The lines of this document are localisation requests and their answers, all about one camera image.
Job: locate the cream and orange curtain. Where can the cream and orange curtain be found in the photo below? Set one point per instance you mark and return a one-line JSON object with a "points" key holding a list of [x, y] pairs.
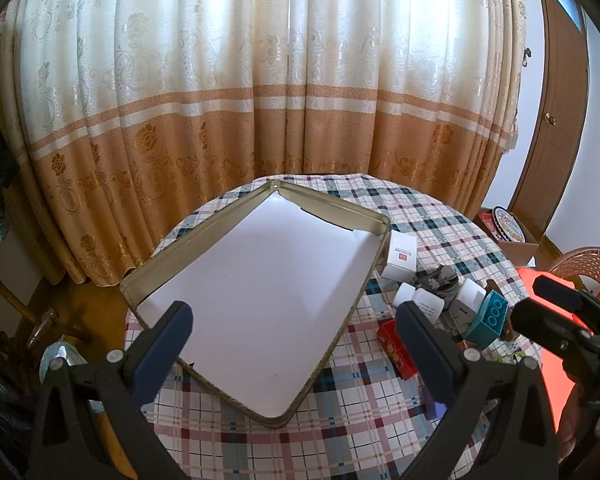
{"points": [[230, 85]]}

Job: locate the red packet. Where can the red packet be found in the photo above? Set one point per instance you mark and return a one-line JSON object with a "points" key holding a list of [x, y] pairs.
{"points": [[487, 221]]}

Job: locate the white box with red seal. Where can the white box with red seal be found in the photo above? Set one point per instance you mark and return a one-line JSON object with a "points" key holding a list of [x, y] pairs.
{"points": [[399, 255]]}

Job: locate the black plastic bag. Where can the black plastic bag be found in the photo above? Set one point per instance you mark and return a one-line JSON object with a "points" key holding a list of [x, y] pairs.
{"points": [[5, 425]]}

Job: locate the white plastic bottle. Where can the white plastic bottle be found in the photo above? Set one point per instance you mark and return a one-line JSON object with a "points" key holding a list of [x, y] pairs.
{"points": [[427, 307]]}

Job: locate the teal toy block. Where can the teal toy block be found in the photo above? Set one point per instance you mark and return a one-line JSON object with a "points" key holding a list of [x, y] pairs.
{"points": [[487, 320]]}

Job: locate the round cookie tin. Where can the round cookie tin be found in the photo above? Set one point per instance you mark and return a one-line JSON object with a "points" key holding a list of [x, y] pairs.
{"points": [[510, 225]]}

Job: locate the wicker chair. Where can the wicker chair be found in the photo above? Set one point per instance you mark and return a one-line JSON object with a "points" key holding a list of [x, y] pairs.
{"points": [[590, 262]]}

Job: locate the brown wooden door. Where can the brown wooden door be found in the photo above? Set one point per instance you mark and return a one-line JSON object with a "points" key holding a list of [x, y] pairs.
{"points": [[555, 110]]}

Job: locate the purple toy block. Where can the purple toy block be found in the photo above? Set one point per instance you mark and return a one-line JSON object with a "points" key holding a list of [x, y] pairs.
{"points": [[431, 405]]}

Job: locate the person's right hand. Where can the person's right hand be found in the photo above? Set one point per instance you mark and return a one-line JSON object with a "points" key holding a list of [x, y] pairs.
{"points": [[571, 430]]}

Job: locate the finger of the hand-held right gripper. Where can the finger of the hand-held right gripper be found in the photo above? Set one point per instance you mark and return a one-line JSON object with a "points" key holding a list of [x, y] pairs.
{"points": [[550, 325], [560, 292]]}

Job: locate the grey patterned cloth bundle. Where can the grey patterned cloth bundle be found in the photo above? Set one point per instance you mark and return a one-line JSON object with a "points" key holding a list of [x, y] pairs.
{"points": [[440, 280]]}

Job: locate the crumpled clear plastic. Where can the crumpled clear plastic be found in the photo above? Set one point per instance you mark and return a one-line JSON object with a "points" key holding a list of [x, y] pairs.
{"points": [[60, 355]]}

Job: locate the white charger adapter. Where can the white charger adapter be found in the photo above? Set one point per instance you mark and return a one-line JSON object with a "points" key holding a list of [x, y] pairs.
{"points": [[467, 295]]}

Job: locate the gold metal tin tray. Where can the gold metal tin tray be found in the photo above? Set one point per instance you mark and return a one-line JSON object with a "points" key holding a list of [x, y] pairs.
{"points": [[195, 240]]}

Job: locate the cardboard box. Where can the cardboard box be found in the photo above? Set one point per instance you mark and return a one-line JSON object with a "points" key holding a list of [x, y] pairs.
{"points": [[525, 252]]}

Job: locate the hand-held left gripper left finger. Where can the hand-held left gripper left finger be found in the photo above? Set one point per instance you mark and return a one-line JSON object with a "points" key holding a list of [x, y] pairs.
{"points": [[165, 340]]}

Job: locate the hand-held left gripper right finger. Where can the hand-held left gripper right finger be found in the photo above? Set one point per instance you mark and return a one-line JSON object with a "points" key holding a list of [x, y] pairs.
{"points": [[425, 355]]}

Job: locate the dark brown rectangular block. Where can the dark brown rectangular block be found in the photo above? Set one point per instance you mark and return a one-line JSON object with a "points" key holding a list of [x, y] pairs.
{"points": [[492, 286]]}

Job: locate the red toy block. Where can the red toy block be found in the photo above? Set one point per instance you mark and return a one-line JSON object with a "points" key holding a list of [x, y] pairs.
{"points": [[392, 345]]}

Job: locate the brown wooden stand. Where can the brown wooden stand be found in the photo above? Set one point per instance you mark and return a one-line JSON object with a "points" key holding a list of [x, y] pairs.
{"points": [[35, 330]]}

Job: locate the green football toy block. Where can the green football toy block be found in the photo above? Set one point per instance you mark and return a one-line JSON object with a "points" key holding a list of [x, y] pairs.
{"points": [[517, 359]]}

